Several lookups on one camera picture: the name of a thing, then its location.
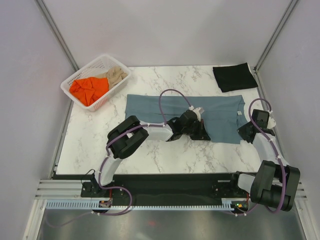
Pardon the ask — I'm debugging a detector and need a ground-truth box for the white slotted cable duct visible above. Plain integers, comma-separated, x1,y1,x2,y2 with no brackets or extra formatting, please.
46,198,250,211

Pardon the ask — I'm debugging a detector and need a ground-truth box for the folded black t shirt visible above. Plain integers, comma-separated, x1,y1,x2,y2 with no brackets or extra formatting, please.
212,62,258,93

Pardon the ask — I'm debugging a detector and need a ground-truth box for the white plastic laundry basket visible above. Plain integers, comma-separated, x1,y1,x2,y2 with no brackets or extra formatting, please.
60,54,131,112

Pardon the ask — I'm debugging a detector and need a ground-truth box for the beige t shirt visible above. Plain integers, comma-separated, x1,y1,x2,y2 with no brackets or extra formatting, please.
95,66,128,90

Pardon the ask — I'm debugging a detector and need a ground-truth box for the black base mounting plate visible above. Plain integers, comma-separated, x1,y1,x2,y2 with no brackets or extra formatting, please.
80,173,249,205

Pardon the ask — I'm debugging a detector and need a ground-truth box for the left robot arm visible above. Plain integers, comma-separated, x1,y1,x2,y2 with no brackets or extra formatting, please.
92,106,211,197

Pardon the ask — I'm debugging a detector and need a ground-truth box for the left aluminium frame post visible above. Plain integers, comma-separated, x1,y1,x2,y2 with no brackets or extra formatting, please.
34,0,79,71

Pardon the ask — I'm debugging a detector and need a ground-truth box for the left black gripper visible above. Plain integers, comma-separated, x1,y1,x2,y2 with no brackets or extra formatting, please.
182,119,210,142

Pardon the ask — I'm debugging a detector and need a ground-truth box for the blue t shirt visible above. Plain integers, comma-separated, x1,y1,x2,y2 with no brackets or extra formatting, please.
125,94,248,144

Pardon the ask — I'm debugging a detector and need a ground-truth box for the orange t shirt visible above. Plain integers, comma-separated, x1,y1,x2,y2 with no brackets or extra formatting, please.
69,77,109,107

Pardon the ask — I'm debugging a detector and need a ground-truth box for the right aluminium frame post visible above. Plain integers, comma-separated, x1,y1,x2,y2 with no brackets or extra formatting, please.
253,0,300,74

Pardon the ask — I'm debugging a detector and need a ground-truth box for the aluminium frame post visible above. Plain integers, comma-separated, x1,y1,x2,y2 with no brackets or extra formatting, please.
253,0,300,74
34,0,79,71

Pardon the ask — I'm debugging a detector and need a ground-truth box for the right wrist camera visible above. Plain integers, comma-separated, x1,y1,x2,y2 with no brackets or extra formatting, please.
267,116,276,129

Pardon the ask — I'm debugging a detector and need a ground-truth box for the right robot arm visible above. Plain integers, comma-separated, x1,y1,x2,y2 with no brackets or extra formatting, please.
229,109,301,212

